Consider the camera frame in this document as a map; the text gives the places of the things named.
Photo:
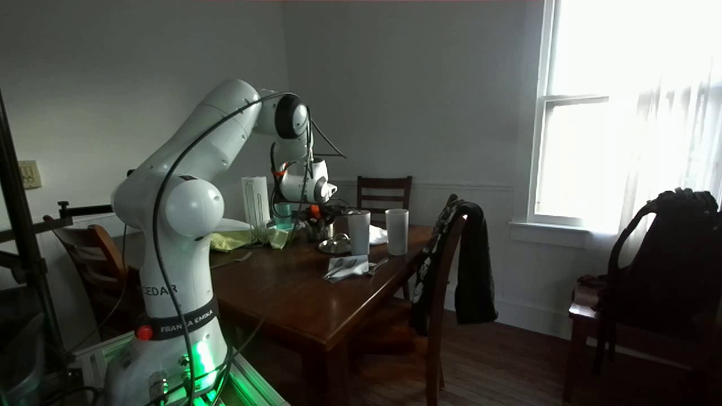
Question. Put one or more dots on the wrist camera with orange mount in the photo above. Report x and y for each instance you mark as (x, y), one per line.
(315, 214)

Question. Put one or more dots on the teal mug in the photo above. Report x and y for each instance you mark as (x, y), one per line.
(283, 214)

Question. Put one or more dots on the robot mounting platform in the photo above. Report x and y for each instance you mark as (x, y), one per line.
(256, 386)

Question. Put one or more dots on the black backpack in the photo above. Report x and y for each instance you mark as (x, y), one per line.
(670, 262)

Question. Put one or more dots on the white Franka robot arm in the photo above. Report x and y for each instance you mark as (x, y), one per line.
(188, 212)

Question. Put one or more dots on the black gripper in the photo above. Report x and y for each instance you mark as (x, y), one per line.
(318, 212)

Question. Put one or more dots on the bright dining room window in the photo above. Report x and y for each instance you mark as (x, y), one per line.
(640, 115)

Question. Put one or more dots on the white paper napkin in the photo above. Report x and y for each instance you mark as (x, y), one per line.
(350, 267)

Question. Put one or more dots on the black jacket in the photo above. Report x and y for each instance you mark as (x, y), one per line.
(476, 262)

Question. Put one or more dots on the white paper towel roll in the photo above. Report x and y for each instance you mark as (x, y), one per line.
(256, 200)

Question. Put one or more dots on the dark wooden slatted chair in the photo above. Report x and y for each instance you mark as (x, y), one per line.
(385, 200)

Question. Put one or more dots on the green dish cloth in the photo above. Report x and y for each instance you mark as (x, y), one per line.
(234, 241)

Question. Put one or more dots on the wooden chair holding backpack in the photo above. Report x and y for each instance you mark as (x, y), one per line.
(584, 330)

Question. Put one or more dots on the crumpled white cloth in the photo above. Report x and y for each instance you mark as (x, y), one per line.
(379, 235)

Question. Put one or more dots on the black camera stand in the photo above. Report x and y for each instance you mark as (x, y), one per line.
(20, 227)

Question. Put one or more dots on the brown wooden chair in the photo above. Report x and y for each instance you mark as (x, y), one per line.
(94, 260)

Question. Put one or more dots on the white plastic tumbler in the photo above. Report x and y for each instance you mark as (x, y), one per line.
(359, 231)
(397, 231)

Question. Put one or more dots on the teal plate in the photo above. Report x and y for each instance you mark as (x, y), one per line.
(276, 237)

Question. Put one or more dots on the wall power outlet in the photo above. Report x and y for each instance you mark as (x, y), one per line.
(31, 174)

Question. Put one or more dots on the wooden chair holding jacket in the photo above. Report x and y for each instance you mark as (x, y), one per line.
(441, 301)

